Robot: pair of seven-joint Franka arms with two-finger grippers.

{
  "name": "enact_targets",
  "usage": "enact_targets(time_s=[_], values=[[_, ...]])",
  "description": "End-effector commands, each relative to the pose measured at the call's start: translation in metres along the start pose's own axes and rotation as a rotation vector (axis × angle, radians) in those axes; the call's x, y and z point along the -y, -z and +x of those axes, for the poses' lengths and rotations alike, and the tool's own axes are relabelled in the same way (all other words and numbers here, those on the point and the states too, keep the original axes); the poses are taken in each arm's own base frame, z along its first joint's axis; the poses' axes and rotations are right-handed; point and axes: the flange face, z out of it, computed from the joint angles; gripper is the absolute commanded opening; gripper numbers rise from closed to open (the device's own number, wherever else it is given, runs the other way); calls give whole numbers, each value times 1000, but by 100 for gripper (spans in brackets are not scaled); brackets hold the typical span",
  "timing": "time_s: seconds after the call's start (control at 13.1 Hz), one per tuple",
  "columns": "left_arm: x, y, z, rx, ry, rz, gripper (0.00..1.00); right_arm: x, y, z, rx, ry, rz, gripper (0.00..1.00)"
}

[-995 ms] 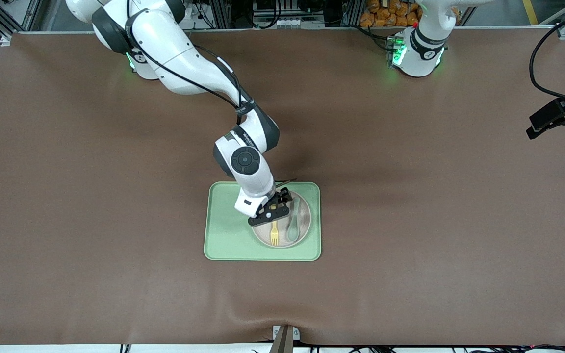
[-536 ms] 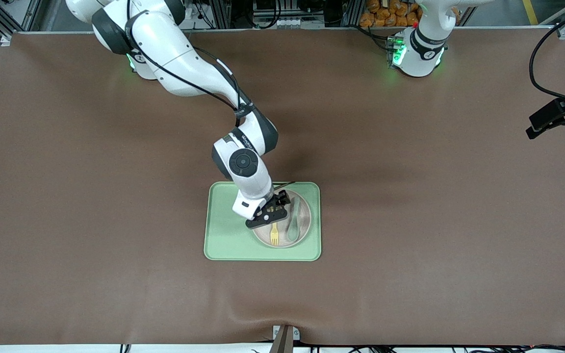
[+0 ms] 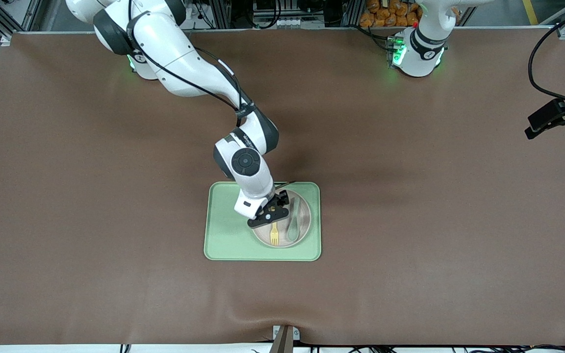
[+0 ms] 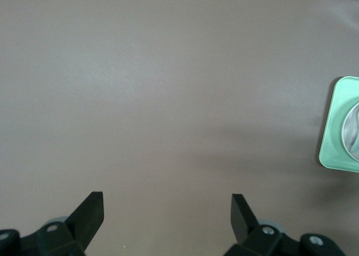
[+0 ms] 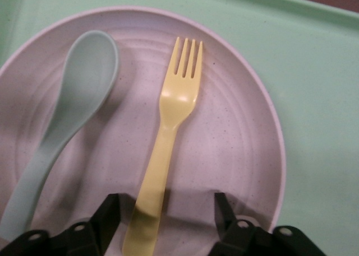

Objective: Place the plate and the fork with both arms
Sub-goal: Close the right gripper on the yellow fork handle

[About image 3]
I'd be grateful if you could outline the light green rectangular tray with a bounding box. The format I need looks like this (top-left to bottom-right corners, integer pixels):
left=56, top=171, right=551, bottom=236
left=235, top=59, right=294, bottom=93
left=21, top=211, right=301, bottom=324
left=204, top=181, right=322, bottom=262

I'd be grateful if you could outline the metal table edge bracket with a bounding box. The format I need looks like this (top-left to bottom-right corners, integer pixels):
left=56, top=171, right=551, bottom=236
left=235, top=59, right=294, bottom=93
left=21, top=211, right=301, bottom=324
left=270, top=325, right=301, bottom=353

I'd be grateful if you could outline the pale green plastic spoon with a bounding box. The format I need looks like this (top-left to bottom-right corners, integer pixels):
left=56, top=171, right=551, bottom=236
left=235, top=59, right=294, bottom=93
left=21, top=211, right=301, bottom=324
left=286, top=198, right=303, bottom=243

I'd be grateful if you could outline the pile of orange items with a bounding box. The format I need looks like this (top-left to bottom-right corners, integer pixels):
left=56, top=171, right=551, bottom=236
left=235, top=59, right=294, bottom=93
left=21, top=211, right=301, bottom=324
left=360, top=0, right=461, bottom=28

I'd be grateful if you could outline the yellow plastic fork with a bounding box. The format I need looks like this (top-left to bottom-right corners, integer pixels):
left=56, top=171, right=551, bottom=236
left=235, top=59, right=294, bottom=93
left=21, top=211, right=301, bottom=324
left=270, top=206, right=280, bottom=246

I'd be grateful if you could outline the aluminium frame post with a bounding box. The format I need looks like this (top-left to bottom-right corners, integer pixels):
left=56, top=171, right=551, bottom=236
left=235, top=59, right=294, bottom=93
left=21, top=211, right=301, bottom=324
left=209, top=0, right=232, bottom=28
left=345, top=0, right=362, bottom=27

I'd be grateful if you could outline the beige round plate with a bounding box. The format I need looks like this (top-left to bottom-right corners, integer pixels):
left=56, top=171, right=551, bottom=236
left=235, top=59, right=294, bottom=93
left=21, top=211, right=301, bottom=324
left=251, top=189, right=312, bottom=249

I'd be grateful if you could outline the white terminal block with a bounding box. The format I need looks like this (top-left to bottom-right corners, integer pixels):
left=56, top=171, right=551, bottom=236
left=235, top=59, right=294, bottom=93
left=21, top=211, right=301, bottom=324
left=256, top=17, right=301, bottom=29

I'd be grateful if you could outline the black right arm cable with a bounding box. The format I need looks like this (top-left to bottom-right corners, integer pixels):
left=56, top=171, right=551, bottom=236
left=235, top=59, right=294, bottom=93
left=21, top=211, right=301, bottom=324
left=126, top=0, right=255, bottom=116

